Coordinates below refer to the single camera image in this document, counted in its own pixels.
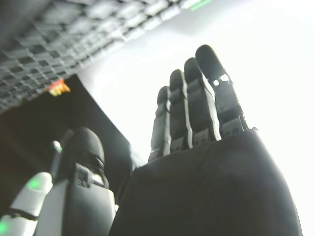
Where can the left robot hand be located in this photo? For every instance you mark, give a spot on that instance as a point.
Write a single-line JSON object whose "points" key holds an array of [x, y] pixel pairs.
{"points": [[209, 191]]}

